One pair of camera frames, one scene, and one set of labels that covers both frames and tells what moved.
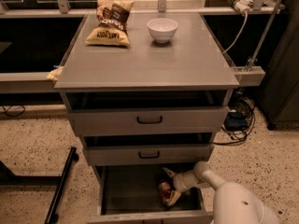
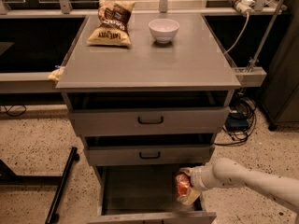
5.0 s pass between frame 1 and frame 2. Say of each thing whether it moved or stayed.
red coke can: moved
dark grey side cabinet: stayed
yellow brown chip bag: stayed
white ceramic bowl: stayed
